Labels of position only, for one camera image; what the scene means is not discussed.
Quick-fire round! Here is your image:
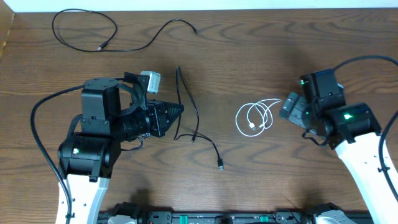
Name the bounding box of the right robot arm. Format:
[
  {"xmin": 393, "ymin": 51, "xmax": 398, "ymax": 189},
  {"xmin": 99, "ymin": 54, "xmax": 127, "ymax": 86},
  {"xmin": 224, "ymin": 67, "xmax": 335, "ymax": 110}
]
[{"xmin": 279, "ymin": 69, "xmax": 397, "ymax": 223}]

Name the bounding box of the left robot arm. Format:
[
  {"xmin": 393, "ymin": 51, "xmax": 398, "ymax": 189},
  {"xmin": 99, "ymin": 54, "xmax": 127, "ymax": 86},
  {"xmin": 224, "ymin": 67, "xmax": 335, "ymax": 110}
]
[{"xmin": 56, "ymin": 74, "xmax": 184, "ymax": 223}]

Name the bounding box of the white USB cable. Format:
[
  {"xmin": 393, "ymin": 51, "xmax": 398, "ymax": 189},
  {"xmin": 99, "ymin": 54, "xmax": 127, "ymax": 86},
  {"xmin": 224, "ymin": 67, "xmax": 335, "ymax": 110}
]
[{"xmin": 234, "ymin": 98, "xmax": 282, "ymax": 138}]

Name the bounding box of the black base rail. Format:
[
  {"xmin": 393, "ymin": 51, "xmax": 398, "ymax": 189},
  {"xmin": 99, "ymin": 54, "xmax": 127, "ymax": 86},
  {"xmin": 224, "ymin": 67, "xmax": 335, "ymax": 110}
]
[{"xmin": 99, "ymin": 210, "xmax": 374, "ymax": 224}]

